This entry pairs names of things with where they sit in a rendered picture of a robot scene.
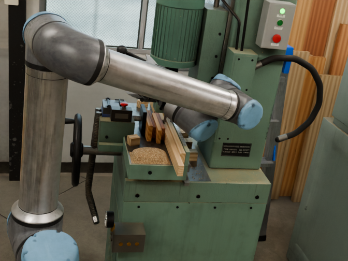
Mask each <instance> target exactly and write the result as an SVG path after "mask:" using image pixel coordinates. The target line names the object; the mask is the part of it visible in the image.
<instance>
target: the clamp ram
mask: <svg viewBox="0 0 348 261"><path fill-rule="evenodd" d="M132 116H133V117H134V121H139V127H140V131H141V133H145V128H146V119H147V111H146V108H145V105H144V104H141V105H140V115H132Z"/></svg>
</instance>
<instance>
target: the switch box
mask: <svg viewBox="0 0 348 261"><path fill-rule="evenodd" d="M281 8H284V9H285V13H284V14H280V12H279V11H280V9H281ZM295 10H296V5H295V4H293V3H291V2H284V1H275V0H264V3H263V8H262V13H261V17H260V22H259V27H258V32H257V37H256V44H257V45H258V46H259V47H261V48H268V49H280V50H286V49H287V44H288V40H289V36H290V32H291V28H292V23H293V18H294V14H295ZM277 15H285V17H284V18H281V17H277ZM278 19H281V20H283V24H282V25H281V26H277V20H278ZM275 26H276V27H282V30H276V29H274V27H275ZM276 34H279V35H280V36H281V40H280V42H278V43H276V44H279V46H271V43H275V42H273V40H272V38H273V36H274V35H276Z"/></svg>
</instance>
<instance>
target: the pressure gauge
mask: <svg viewBox="0 0 348 261"><path fill-rule="evenodd" d="M105 214H106V218H105V219H106V220H105V228H110V231H113V230H114V229H115V223H114V211H105Z"/></svg>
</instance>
